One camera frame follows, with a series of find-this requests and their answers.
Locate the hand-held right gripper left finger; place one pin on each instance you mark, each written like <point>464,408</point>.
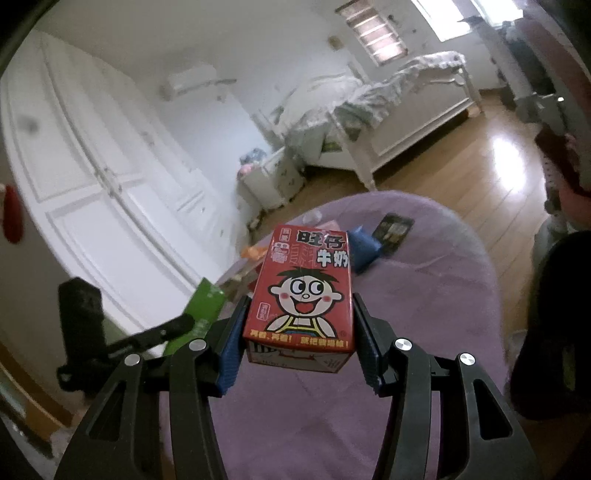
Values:
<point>231,355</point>

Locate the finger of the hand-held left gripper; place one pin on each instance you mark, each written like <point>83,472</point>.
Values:
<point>157,332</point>

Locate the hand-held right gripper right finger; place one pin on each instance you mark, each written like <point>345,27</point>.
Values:
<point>369,355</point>

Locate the red cartoon milk carton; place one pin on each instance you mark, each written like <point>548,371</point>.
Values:
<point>300,295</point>

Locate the black battery card package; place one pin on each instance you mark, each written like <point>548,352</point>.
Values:
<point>392,230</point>

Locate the black trash bag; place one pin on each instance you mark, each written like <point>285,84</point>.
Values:
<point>554,323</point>

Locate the green box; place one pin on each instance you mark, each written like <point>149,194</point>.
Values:
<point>203,304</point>

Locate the purple round mat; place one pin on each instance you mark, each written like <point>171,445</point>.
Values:
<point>438,300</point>

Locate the orange wrapper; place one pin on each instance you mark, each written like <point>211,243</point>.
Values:
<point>254,253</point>

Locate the blue snack packet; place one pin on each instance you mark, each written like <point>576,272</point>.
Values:
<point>364,249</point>

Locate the red hanging object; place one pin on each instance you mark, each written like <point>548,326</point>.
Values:
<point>11,212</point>

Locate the white wardrobe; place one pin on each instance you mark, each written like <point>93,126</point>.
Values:
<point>92,184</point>

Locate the white nightstand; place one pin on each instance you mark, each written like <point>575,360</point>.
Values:
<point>277,180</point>

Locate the white air conditioner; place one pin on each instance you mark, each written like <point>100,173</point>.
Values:
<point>194,78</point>

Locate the floral bed quilt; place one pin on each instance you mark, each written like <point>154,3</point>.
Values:
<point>369,97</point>

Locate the window with blinds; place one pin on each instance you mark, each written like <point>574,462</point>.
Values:
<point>376,34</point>

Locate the bright window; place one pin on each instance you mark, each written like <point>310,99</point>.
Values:
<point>452,16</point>

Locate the white bed frame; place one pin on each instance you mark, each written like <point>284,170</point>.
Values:
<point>415,124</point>

